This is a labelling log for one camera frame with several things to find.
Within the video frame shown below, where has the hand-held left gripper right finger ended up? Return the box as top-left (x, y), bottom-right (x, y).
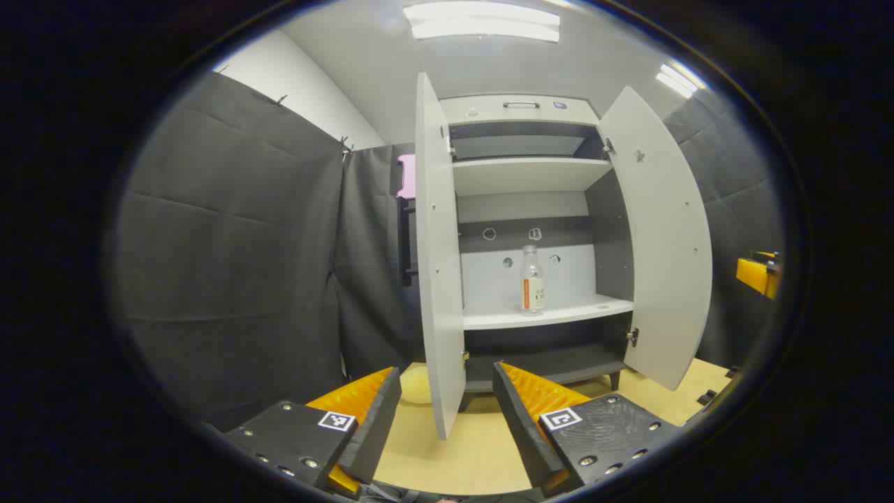
top-left (492, 361), bottom-right (682, 498)

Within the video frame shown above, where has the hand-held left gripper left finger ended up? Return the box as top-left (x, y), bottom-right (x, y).
top-left (223, 367), bottom-right (404, 498)

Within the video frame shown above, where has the round pale yellow coaster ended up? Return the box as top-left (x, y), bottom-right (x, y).
top-left (401, 363), bottom-right (435, 405)

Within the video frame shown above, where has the grey cabinet door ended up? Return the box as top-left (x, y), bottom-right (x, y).
top-left (415, 72), bottom-right (467, 441)
top-left (597, 86), bottom-right (714, 391)

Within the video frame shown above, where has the clear plastic bottle orange label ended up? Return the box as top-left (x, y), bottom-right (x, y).
top-left (519, 245), bottom-right (545, 316)

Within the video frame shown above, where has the grey open cabinet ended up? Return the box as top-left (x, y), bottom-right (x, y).
top-left (439, 94), bottom-right (636, 413)

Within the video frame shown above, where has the grey cabinet drawer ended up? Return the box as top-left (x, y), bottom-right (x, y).
top-left (439, 94), bottom-right (601, 127)

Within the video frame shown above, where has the small ceiling light panel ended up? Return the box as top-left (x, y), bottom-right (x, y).
top-left (656, 61), bottom-right (708, 99)

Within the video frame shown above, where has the black backdrop cloth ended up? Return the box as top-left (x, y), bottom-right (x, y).
top-left (112, 70), bottom-right (786, 434)

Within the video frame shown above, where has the large ceiling light panel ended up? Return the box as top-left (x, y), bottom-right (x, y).
top-left (403, 1), bottom-right (562, 43)

